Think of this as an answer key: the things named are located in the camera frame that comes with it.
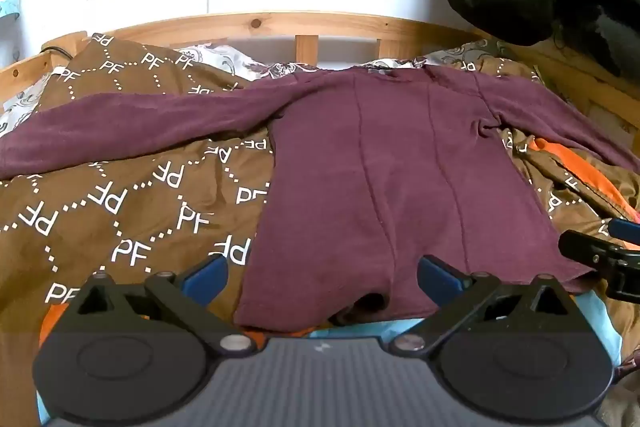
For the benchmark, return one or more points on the colourful striped blanket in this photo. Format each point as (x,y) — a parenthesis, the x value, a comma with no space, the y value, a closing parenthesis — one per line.
(602,332)

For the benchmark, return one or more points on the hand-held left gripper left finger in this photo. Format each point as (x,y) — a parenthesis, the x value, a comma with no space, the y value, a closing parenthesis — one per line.
(207,281)

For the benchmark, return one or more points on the wooden bed frame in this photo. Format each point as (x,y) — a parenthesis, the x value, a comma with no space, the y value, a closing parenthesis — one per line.
(300,22)

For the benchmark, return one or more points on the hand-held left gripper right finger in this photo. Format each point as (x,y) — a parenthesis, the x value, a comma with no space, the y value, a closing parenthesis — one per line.
(440,281)

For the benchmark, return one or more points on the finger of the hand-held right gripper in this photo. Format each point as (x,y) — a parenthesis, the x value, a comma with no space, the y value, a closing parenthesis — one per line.
(625,229)
(600,257)

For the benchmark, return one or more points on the maroon long-sleeve shirt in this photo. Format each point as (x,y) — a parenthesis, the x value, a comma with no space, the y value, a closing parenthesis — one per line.
(350,182)

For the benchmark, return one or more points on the brown printed blanket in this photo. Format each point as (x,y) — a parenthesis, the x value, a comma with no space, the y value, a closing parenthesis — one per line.
(125,187)

